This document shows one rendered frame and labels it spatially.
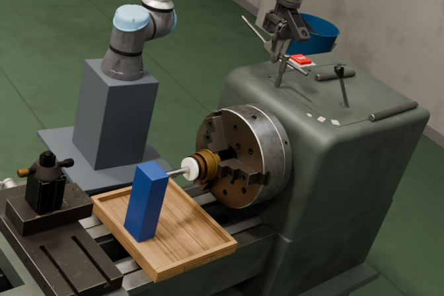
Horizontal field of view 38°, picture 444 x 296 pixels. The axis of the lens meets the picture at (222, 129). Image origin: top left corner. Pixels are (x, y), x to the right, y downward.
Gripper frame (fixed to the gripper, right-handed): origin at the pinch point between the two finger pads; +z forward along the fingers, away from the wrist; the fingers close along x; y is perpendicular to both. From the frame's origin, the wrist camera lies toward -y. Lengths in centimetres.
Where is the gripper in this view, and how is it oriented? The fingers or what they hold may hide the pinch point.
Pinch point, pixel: (276, 60)
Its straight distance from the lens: 211.8
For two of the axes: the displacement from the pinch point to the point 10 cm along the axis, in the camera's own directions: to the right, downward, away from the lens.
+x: -7.4, 1.6, -6.5
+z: -2.4, 8.4, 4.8
